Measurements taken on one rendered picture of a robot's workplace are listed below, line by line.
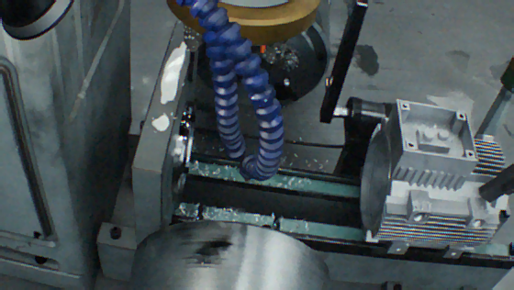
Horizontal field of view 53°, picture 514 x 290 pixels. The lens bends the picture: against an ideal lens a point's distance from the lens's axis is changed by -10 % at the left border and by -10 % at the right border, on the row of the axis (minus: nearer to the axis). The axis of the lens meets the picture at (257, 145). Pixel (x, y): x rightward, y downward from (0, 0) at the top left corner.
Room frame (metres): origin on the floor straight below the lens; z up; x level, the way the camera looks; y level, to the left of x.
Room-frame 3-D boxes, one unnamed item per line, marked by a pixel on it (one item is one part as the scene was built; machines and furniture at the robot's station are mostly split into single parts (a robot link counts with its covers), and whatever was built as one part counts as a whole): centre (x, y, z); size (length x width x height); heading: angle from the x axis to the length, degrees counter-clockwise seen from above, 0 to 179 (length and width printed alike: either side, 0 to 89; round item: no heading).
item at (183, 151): (0.55, 0.11, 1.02); 0.15 x 0.02 x 0.15; 4
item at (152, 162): (0.54, 0.17, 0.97); 0.30 x 0.11 x 0.34; 4
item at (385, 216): (0.58, -0.29, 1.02); 0.20 x 0.19 x 0.19; 95
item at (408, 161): (0.57, -0.25, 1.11); 0.12 x 0.11 x 0.07; 95
